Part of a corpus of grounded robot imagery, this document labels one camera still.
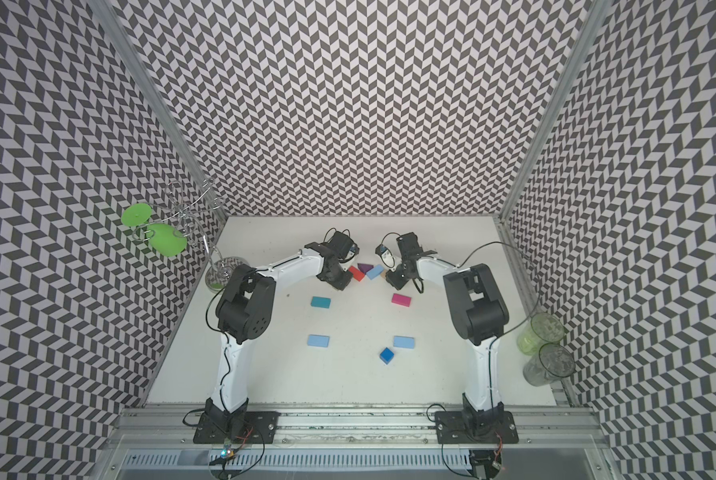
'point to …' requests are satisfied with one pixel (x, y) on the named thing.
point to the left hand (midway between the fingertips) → (339, 281)
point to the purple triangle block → (365, 268)
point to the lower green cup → (164, 240)
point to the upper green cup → (136, 214)
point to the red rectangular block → (358, 275)
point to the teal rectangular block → (323, 302)
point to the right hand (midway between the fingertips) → (393, 278)
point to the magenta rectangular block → (401, 299)
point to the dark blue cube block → (386, 355)
